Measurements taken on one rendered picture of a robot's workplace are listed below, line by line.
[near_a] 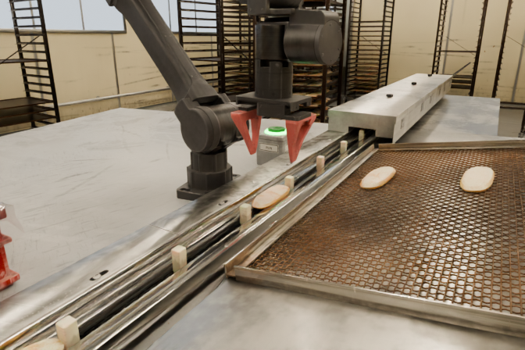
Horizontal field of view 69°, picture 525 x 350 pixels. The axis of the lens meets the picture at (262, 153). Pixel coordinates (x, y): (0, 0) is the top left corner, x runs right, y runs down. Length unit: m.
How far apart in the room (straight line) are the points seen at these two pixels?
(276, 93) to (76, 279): 0.35
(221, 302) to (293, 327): 0.07
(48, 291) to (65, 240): 0.19
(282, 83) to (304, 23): 0.09
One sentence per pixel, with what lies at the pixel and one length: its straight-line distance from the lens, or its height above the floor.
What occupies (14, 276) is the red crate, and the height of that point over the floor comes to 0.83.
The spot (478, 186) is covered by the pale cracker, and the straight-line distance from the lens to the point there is 0.55.
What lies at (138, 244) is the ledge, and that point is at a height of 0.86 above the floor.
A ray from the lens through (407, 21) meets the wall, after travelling 7.67.
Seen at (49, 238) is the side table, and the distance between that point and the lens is 0.66.
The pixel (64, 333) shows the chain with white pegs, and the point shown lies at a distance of 0.40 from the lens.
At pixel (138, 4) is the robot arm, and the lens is 0.84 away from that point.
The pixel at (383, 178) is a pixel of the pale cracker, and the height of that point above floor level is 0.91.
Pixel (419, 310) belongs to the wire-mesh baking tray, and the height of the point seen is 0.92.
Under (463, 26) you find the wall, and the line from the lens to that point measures 7.54.
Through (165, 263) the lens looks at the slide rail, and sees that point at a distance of 0.48.
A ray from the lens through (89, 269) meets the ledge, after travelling 0.48.
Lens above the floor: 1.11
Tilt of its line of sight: 17 degrees down
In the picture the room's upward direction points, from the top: straight up
